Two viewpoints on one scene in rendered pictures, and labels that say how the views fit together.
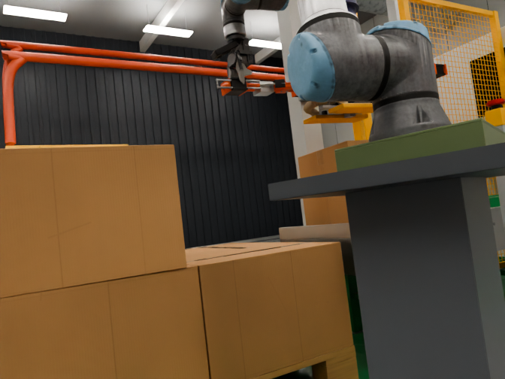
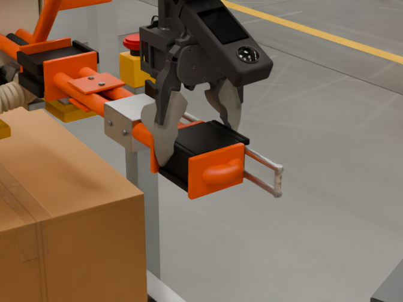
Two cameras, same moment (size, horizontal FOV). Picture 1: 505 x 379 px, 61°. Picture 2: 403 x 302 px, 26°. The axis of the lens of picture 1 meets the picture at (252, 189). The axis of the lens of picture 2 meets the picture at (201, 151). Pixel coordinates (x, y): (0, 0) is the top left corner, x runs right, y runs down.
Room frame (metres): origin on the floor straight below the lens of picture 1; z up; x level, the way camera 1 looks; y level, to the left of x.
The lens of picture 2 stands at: (1.80, 0.94, 1.63)
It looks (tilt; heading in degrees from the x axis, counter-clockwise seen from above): 24 degrees down; 264
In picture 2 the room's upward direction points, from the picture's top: straight up
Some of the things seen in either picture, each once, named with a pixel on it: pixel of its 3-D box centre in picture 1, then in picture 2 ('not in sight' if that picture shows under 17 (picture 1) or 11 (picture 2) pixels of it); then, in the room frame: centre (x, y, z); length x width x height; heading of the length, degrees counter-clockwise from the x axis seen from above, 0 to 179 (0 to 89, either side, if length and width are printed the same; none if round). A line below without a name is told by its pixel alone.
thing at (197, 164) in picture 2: (234, 87); (196, 158); (1.71, 0.03, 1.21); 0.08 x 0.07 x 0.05; 120
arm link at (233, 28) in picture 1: (234, 33); not in sight; (1.72, 0.00, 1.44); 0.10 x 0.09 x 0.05; 29
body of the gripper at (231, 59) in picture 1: (238, 53); (185, 29); (1.72, -0.01, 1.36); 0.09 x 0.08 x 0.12; 119
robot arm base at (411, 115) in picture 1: (407, 121); not in sight; (1.01, -0.39, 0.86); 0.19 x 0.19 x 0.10
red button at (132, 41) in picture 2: (496, 104); (138, 45); (1.74, -1.04, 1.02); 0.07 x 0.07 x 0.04
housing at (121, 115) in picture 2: (263, 89); (138, 122); (1.77, -0.09, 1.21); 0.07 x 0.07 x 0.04; 30
